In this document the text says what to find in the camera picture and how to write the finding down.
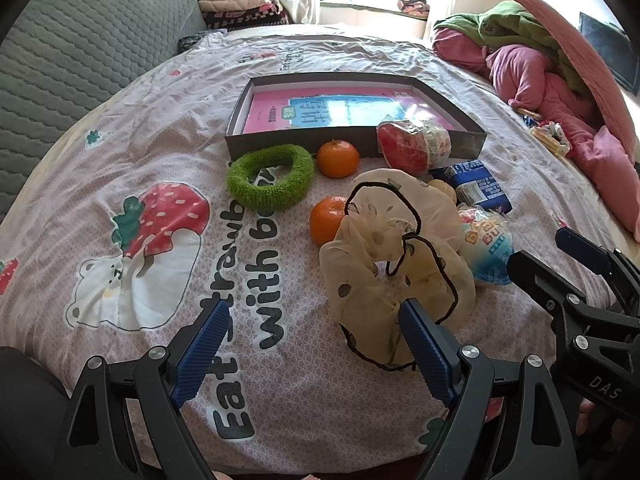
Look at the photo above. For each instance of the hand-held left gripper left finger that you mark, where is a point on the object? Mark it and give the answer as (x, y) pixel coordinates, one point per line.
(202, 350)

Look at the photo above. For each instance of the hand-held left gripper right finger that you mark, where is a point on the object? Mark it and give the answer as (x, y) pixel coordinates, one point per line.
(425, 355)

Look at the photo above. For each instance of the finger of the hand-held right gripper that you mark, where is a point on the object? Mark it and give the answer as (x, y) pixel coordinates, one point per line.
(535, 272)
(580, 247)

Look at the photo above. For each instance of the white and blue snack bag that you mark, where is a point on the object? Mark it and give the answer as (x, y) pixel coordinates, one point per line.
(487, 250)

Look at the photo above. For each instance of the dark blue snack packet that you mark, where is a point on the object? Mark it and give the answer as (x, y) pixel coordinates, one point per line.
(480, 185)

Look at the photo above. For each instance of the cream dotted sheer scrunchie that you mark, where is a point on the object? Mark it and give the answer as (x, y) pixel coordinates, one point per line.
(350, 270)

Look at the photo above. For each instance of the small round beige bun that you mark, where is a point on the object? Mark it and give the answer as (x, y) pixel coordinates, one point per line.
(445, 191)

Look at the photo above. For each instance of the green fuzzy scrunchie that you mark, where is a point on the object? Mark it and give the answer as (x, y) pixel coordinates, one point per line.
(245, 190)

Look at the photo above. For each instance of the orange mandarin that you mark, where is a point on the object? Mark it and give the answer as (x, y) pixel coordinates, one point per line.
(339, 160)
(325, 222)

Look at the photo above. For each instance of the grey box with pink bottom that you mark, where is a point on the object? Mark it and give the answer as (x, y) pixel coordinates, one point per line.
(300, 110)

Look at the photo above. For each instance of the person's right hand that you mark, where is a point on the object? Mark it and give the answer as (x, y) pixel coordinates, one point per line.
(585, 417)

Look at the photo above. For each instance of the yellow and red snack packet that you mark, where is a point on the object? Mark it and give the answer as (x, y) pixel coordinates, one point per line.
(550, 140)

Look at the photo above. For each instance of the orange and blue snack packet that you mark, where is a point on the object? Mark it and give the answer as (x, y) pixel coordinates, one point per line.
(529, 119)

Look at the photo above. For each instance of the pink quilt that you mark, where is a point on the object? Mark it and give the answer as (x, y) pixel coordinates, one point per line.
(525, 75)

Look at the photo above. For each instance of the dusty pink quilted cushion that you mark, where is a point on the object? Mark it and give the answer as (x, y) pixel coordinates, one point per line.
(565, 35)

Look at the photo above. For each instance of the green blanket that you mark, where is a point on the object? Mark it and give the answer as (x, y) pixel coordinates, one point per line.
(525, 25)

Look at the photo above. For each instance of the patterned folded cloth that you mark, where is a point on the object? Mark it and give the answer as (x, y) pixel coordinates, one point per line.
(414, 6)

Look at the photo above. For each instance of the dark fuzzy cloth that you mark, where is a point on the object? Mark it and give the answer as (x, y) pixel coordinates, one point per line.
(195, 40)

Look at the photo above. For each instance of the grey quilted headboard cover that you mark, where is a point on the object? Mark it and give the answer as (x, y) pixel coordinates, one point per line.
(75, 50)

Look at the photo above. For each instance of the stack of folded blankets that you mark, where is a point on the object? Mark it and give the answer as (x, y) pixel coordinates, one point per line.
(235, 10)

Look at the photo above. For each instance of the black wall television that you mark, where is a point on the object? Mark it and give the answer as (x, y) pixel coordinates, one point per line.
(610, 45)

